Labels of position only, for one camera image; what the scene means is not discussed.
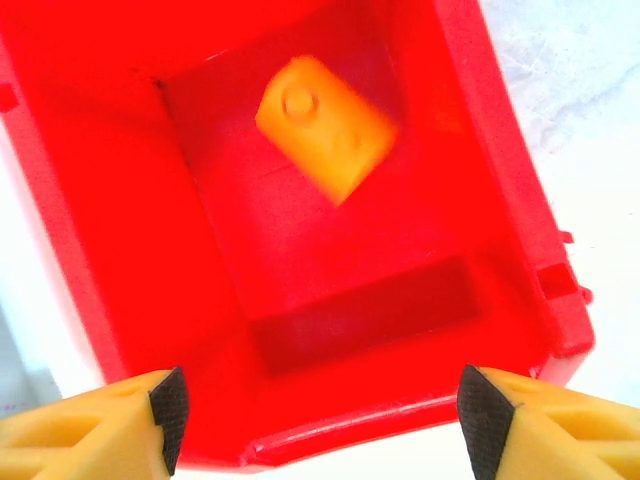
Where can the yellow lego brick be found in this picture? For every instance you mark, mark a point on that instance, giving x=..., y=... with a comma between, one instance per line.
x=320, y=130

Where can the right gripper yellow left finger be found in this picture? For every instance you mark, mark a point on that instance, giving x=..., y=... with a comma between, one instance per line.
x=75, y=440

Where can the red plastic bin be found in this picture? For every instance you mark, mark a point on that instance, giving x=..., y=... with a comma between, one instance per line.
x=150, y=200

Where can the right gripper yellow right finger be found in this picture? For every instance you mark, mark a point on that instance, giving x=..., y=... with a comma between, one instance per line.
x=550, y=440

